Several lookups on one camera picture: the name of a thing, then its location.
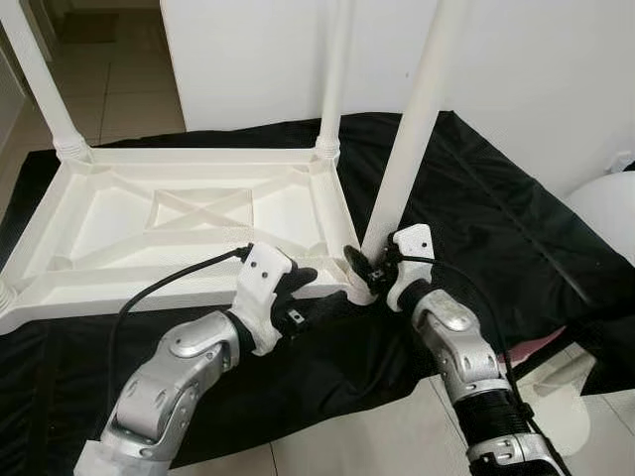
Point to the black cloth table cover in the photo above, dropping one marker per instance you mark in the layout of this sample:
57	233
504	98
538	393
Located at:
516	218

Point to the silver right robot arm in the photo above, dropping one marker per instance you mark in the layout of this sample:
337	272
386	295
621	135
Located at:
456	342

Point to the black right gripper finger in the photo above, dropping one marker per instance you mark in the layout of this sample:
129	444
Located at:
359	267

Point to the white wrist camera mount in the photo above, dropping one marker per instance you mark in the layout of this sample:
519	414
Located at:
263	278
412	243

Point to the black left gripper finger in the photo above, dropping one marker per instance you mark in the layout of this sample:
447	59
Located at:
303	279
324	306

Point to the white floor fan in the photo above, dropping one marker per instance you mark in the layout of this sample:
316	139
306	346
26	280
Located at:
610	208

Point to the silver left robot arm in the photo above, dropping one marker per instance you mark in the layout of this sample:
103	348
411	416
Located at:
169	382

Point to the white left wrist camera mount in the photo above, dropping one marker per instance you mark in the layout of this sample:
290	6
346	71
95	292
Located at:
263	278

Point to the white plastic children table top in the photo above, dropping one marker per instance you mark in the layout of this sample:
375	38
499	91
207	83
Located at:
119	223

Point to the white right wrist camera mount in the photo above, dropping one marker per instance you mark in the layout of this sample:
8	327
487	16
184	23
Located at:
412	243

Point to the pink fabric item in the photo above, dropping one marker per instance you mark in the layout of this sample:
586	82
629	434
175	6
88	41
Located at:
541	347

